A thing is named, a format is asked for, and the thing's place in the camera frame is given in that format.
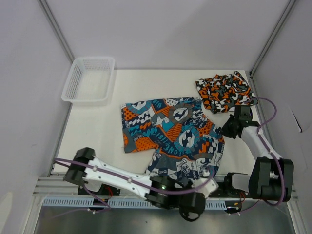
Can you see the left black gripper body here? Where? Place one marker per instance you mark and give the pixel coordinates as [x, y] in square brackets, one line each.
[185, 213]

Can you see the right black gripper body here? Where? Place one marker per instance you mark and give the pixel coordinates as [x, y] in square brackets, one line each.
[227, 129]

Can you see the orange black camouflage shorts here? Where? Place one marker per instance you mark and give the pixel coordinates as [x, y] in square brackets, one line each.
[222, 93]

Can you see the blue patterned shorts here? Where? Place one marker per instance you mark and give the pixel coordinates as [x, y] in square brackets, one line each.
[185, 142]

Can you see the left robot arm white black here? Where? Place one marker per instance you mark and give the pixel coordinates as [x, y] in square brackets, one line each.
[89, 172]

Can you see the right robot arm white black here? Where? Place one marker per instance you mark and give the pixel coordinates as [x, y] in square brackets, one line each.
[271, 179]

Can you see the white plastic basket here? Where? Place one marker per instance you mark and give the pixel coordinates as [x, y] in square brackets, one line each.
[90, 81]

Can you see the right aluminium side rail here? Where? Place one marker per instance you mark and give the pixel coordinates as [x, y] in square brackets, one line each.
[264, 117]

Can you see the aluminium side rail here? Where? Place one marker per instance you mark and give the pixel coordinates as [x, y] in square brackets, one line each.
[264, 117]
[59, 141]

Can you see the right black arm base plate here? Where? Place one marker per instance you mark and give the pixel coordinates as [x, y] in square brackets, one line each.
[224, 191]

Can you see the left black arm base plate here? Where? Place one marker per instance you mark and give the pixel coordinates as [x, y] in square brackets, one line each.
[105, 190]

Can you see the right aluminium corner post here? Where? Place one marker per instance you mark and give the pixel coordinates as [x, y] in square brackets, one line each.
[274, 34]

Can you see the aluminium corner post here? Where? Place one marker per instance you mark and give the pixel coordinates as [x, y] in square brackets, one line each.
[274, 34]
[56, 29]

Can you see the white slotted cable duct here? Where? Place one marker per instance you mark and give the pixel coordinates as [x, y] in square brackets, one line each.
[117, 203]

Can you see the left aluminium side rail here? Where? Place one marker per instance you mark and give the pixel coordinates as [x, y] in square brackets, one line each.
[59, 141]

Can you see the left aluminium corner post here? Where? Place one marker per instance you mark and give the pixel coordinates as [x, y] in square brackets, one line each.
[56, 29]

